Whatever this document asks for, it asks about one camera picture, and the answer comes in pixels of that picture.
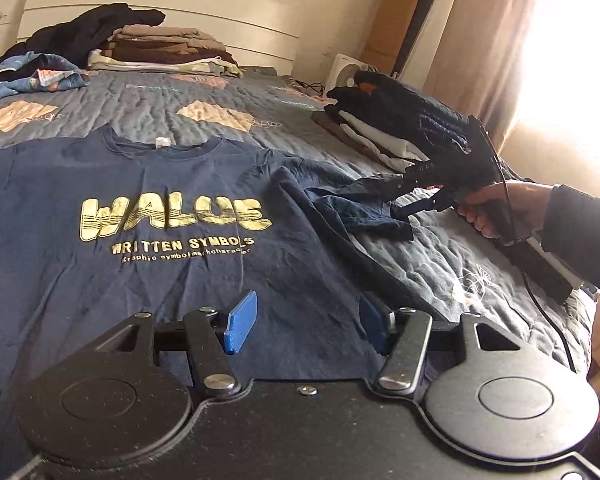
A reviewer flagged brown cardboard sheet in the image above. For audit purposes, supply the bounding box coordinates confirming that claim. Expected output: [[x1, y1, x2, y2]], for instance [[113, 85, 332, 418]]
[[362, 0, 433, 73]]

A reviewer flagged navy t-shirt with yellow print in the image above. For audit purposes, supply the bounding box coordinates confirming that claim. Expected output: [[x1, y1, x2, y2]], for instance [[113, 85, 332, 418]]
[[0, 122, 433, 386]]

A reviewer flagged black jacket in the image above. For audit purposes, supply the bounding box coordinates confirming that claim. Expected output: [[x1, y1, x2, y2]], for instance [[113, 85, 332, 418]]
[[0, 2, 167, 86]]

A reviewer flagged person's right hand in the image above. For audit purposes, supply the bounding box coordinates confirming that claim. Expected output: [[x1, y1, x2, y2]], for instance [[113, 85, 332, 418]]
[[455, 181, 553, 244]]

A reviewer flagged stack of folded dark clothes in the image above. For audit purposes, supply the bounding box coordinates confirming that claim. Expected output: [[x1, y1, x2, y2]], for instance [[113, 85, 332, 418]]
[[312, 69, 486, 171]]

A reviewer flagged stack of folded brown clothes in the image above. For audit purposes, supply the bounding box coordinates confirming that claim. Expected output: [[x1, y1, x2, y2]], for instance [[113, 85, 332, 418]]
[[87, 24, 243, 78]]

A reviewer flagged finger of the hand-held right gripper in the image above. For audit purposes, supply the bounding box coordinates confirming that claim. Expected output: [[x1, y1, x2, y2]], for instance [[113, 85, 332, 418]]
[[380, 174, 443, 195], [391, 194, 463, 221]]

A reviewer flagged grey pillow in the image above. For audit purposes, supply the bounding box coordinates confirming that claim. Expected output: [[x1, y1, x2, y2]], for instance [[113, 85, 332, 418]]
[[240, 64, 283, 78]]

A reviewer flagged white box fan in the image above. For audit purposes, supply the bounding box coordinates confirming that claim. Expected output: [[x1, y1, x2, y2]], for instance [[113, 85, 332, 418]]
[[325, 52, 381, 101]]

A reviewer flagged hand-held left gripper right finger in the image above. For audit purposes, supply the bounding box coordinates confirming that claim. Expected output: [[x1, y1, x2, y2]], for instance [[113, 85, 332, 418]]
[[360, 293, 528, 396]]

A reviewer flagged dark narrow panel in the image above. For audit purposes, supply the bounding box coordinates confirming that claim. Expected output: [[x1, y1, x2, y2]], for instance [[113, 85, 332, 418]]
[[392, 0, 438, 78]]

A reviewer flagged white headboard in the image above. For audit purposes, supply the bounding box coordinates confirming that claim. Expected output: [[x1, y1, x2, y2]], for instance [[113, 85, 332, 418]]
[[17, 0, 301, 78]]

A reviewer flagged light blue printed garment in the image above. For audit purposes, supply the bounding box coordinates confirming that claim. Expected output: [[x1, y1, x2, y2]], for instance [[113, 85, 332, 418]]
[[0, 51, 91, 106]]

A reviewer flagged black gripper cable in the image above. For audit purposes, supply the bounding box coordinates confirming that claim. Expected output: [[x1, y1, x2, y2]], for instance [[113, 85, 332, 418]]
[[522, 280, 581, 376]]

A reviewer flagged person's right forearm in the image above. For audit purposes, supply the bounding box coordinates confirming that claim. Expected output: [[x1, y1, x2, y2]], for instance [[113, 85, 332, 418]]
[[540, 183, 600, 311]]

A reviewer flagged beige curtain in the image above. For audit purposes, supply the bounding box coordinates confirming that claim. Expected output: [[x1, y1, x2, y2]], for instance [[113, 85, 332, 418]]
[[425, 0, 546, 151]]

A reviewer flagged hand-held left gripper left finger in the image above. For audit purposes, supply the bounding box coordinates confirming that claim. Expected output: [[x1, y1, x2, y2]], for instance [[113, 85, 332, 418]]
[[97, 290, 259, 400]]

